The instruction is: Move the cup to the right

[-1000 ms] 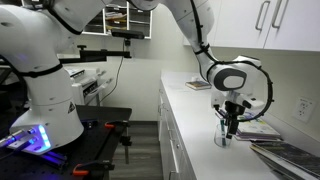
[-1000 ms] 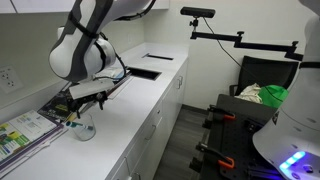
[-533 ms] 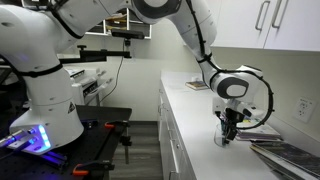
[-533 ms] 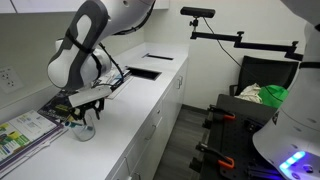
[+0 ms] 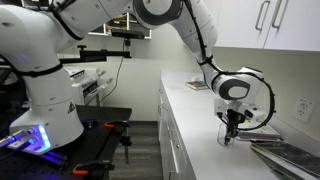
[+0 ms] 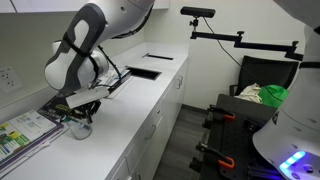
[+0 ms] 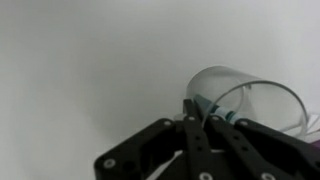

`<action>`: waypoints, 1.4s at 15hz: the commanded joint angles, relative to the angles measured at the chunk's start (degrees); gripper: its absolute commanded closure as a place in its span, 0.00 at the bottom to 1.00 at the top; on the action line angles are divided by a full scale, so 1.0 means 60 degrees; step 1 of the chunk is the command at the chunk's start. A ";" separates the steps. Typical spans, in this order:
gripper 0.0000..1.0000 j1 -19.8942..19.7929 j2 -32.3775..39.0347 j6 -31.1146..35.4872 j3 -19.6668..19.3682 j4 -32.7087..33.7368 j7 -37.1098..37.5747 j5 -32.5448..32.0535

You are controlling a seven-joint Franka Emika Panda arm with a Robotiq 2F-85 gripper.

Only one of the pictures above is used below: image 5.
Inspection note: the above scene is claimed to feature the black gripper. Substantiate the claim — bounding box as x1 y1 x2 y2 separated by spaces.
223 109 247 146

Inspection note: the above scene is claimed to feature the green yellow brochure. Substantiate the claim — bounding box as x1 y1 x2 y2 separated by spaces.
236 122 282 138

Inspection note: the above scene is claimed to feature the small dark book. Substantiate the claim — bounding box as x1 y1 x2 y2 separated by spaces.
185 80 210 92

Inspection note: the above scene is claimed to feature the white base cabinet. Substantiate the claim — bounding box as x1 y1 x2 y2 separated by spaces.
157 79 198 180

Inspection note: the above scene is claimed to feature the black breadboard robot table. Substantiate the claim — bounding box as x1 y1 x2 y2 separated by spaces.
0 104 133 180

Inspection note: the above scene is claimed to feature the white office printer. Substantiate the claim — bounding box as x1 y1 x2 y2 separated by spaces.
64 65 117 107

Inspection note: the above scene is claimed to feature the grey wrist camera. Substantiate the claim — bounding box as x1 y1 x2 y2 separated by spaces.
244 106 268 124

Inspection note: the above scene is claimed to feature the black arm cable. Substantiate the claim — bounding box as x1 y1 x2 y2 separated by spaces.
181 0 277 132

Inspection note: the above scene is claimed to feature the white wall outlet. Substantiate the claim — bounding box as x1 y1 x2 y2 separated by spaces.
292 96 316 123

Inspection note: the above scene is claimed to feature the black orange-handled clamp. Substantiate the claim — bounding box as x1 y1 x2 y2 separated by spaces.
72 160 115 177
104 119 133 165

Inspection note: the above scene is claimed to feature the white wall cabinet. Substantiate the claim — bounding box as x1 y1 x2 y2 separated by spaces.
213 0 320 53

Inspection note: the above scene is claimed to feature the silver wall cabinet handle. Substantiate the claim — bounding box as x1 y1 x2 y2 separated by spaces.
254 0 272 32
271 0 288 30

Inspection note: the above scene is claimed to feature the black camera cable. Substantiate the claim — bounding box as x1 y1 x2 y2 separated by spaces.
99 49 126 104

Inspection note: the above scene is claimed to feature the black stereo camera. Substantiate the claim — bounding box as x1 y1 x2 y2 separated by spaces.
110 28 146 40

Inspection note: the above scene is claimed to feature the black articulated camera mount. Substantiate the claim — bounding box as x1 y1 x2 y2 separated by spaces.
58 38 133 65

